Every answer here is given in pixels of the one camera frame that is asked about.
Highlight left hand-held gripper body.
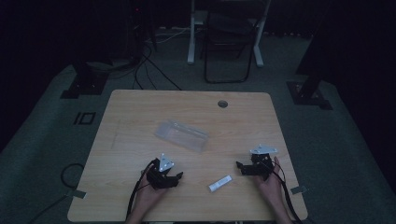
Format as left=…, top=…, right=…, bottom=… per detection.
left=146, top=152, right=181, bottom=190

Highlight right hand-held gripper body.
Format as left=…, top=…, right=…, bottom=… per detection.
left=244, top=144, right=279, bottom=182

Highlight person's left hand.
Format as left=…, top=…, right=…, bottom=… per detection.
left=135, top=164, right=172, bottom=213

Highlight person's right hand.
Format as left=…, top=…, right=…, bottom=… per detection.
left=252, top=156, right=285, bottom=207

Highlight small white tube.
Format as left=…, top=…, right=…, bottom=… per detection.
left=207, top=175, right=233, bottom=193

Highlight clear plastic box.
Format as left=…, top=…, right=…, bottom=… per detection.
left=154, top=119, right=210, bottom=154

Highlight grey tape strip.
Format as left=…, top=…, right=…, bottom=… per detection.
left=66, top=189, right=87, bottom=200
left=290, top=185, right=309, bottom=195

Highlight black stand base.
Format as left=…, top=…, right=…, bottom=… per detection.
left=60, top=61, right=110, bottom=100
left=285, top=31, right=333, bottom=111

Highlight black folding chair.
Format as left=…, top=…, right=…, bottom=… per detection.
left=203, top=8, right=260, bottom=85

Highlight dark equipment rack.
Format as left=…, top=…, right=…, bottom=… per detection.
left=122, top=0, right=149, bottom=64

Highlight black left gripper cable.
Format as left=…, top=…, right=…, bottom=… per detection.
left=125, top=159, right=157, bottom=220

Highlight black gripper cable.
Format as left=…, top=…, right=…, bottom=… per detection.
left=125, top=159, right=157, bottom=220
left=271, top=161, right=304, bottom=224

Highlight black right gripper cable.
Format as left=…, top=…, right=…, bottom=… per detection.
left=271, top=161, right=304, bottom=224

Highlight black floor cable loop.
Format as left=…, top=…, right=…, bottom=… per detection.
left=28, top=162, right=86, bottom=224

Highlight black floor cables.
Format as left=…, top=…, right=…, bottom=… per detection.
left=132, top=43, right=183, bottom=91

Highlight white desk frame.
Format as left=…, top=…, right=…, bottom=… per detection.
left=187, top=0, right=273, bottom=68

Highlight white floor cable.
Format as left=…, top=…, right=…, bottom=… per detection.
left=148, top=27, right=191, bottom=45

